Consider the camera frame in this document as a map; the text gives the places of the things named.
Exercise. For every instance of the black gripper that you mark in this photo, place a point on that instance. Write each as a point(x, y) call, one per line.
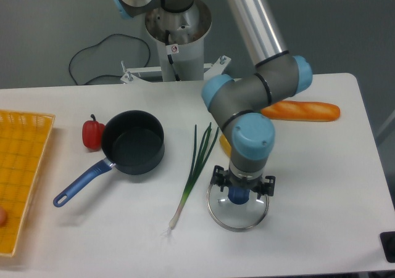
point(229, 178)

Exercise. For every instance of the glass lid blue knob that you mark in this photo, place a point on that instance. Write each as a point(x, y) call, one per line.
point(236, 209)

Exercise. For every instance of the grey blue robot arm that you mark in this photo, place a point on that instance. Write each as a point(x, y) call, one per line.
point(236, 105)

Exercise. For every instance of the yellow bell pepper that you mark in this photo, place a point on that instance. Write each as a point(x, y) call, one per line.
point(225, 145)

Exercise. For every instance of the green onion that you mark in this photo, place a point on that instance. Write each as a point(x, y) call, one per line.
point(187, 167)

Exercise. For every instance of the orange baguette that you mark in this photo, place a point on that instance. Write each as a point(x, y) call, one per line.
point(302, 111)

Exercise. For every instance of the black object at table corner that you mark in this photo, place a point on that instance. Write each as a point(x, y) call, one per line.
point(387, 241)

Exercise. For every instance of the red bell pepper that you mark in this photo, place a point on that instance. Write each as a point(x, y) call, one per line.
point(92, 131)

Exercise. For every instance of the yellow woven basket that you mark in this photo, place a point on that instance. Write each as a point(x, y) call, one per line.
point(24, 137)

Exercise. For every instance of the dark saucepan blue handle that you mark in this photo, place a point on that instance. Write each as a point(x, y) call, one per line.
point(133, 143)

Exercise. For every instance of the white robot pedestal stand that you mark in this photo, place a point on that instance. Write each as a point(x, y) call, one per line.
point(179, 38)

